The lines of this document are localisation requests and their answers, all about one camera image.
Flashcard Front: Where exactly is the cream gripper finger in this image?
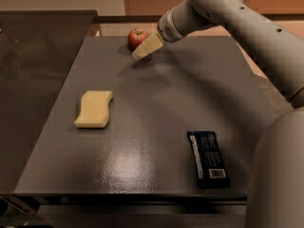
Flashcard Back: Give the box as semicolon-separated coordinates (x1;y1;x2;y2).
132;32;164;60

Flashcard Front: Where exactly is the red apple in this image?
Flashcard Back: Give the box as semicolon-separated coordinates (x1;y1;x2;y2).
127;28;148;51

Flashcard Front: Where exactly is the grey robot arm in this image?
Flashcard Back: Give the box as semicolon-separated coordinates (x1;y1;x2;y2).
132;0;304;228

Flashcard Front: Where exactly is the yellow sponge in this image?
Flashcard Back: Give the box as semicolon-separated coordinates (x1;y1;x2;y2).
74;90;113;128

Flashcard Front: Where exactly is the dark blue snack bar wrapper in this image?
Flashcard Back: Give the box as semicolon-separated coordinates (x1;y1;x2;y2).
187;131;231;189

